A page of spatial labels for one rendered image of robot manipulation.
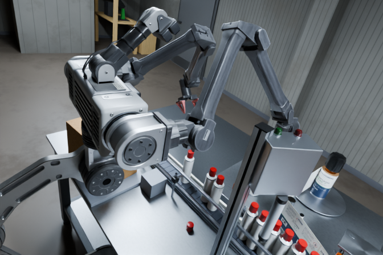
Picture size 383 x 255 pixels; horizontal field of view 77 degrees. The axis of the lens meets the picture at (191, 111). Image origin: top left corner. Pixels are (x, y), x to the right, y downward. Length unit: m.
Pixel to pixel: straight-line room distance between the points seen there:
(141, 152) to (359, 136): 3.40
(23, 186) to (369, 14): 3.63
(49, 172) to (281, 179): 0.81
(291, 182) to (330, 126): 3.08
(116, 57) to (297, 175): 0.66
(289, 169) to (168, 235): 0.66
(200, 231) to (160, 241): 0.20
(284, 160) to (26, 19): 5.74
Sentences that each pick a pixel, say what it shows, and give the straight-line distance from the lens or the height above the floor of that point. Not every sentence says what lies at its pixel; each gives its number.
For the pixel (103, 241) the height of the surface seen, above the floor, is 0.22.
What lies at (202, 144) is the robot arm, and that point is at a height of 1.43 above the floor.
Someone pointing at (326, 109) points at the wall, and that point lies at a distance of 3.88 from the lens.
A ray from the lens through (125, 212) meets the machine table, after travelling 1.29.
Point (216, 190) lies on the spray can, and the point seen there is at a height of 1.02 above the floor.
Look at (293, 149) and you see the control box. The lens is 0.76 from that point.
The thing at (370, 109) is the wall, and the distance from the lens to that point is 3.69.
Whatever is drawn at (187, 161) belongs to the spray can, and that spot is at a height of 1.04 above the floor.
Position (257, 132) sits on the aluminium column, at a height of 1.48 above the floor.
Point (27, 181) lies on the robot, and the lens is 1.05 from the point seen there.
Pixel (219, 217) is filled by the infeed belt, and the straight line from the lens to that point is 1.27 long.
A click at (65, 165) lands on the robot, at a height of 1.17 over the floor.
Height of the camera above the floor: 1.83
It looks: 27 degrees down
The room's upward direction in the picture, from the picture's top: 11 degrees clockwise
